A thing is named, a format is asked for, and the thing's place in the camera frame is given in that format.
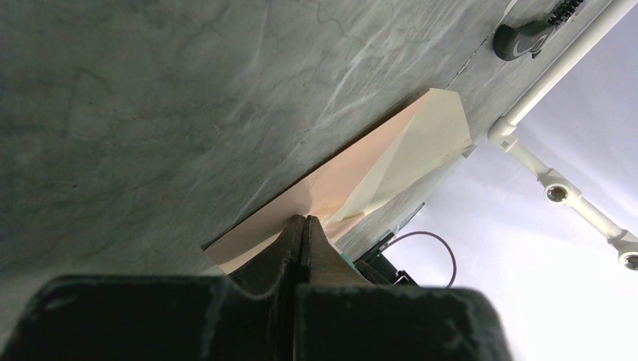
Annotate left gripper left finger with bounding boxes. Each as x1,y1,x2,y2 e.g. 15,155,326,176
1,215,305,360

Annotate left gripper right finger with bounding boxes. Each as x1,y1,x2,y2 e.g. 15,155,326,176
294,216,512,360

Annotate brown paper envelope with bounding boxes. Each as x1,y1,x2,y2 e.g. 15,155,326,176
204,89,472,273

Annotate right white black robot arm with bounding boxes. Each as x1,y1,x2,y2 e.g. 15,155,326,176
354,203,424,285

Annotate black pliers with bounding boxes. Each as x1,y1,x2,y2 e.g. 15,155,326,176
492,0,584,62

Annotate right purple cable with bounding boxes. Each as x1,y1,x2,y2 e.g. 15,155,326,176
386,231,457,289

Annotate white PVC pipe frame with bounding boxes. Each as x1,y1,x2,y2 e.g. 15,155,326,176
487,1,637,271

